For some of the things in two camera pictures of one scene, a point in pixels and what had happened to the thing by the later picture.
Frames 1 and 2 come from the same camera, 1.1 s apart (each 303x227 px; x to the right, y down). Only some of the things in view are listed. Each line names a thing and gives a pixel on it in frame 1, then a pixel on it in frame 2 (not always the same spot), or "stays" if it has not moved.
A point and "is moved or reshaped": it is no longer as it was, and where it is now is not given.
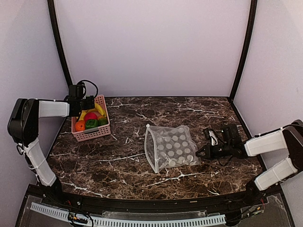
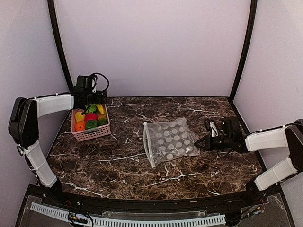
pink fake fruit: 90,116 stays
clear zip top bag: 167,146 is moved or reshaped
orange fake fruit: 80,126 stays
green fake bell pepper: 91,123 stays
